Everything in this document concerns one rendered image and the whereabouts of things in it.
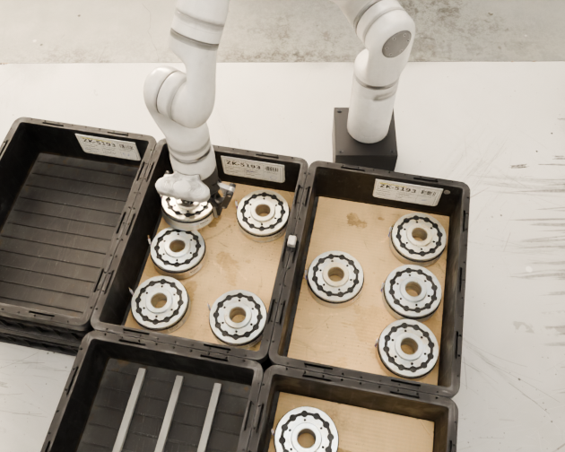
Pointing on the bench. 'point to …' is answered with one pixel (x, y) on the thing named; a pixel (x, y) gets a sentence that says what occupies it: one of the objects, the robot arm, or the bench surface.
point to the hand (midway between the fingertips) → (204, 206)
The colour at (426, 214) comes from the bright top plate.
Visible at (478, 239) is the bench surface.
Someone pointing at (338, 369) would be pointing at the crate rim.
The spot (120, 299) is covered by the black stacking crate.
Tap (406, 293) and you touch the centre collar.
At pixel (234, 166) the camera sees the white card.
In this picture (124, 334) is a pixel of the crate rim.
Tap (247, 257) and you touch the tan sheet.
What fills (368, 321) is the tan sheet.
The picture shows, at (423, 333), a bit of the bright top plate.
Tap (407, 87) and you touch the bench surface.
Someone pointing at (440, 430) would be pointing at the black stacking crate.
